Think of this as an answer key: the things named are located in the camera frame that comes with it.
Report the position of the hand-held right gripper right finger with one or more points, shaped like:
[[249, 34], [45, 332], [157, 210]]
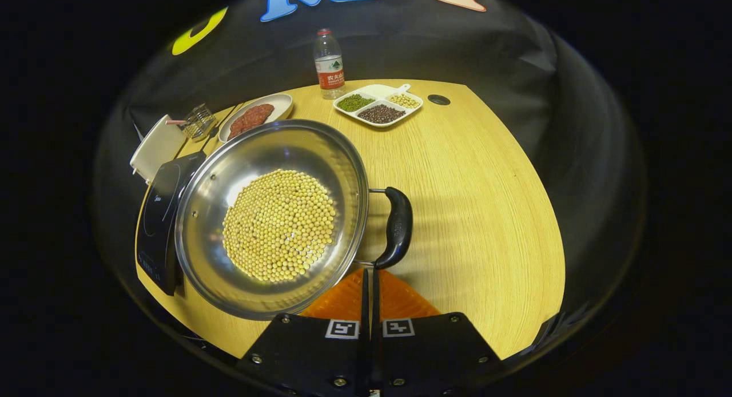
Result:
[[429, 351]]

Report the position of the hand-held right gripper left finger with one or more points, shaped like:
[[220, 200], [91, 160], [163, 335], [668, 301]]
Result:
[[309, 351]]

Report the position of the black induction cooktop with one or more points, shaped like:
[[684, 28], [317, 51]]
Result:
[[157, 214]]

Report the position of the stainless steel pot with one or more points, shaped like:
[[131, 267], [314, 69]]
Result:
[[274, 148]]

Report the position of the heap of yellow soybeans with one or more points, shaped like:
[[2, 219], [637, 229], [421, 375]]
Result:
[[280, 225]]

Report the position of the red steak piece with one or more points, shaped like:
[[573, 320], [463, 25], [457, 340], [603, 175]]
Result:
[[240, 128], [260, 114]]

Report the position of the heap of dark beans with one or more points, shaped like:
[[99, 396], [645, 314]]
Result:
[[381, 114]]

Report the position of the round white plate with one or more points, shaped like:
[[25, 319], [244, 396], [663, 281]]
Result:
[[280, 104]]

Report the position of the heap of pale beans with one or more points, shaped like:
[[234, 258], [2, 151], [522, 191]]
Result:
[[404, 101]]

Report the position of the heap of green mung beans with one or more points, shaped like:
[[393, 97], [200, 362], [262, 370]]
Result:
[[354, 102]]

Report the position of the white toaster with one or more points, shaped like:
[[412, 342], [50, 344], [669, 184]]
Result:
[[157, 148]]

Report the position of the red striped straw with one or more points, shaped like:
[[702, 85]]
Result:
[[176, 122]]

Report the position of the white divided dish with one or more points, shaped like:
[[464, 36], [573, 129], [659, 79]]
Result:
[[374, 91]]

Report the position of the clear water bottle red label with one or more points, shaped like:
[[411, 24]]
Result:
[[329, 71]]

